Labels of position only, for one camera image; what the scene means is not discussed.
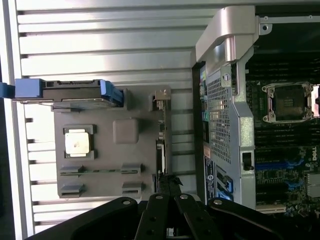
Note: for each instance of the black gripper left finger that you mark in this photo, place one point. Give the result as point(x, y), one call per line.
point(152, 215)

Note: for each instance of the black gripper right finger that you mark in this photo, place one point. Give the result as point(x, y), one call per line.
point(197, 217)

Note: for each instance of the grey parts rack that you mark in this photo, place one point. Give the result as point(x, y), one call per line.
point(105, 155)

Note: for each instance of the green motherboard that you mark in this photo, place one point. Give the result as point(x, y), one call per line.
point(270, 180)

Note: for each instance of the blue expansion slot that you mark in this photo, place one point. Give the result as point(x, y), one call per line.
point(271, 165)

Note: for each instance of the silver CPU chip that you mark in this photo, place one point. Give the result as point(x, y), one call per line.
point(76, 145)

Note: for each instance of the open black PC case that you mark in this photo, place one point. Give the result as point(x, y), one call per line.
point(225, 112)

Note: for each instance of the silver chipset heatsink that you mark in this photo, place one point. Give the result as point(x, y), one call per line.
point(314, 185)

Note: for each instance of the CPU socket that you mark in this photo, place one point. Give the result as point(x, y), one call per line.
point(287, 102)

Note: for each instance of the hard disk blue caddy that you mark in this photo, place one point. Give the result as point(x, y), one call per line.
point(70, 91)

